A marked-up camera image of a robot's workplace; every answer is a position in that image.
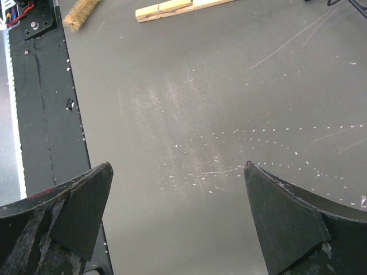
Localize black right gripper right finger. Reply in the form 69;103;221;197
244;161;366;274

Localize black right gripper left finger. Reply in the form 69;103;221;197
1;162;114;274

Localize test tube brush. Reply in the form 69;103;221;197
63;0;100;33

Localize wooden test tube clamp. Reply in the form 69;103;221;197
135;0;231;22

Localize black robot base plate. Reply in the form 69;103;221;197
7;0;114;275

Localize grey slotted cable duct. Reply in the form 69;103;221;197
3;30;27;199

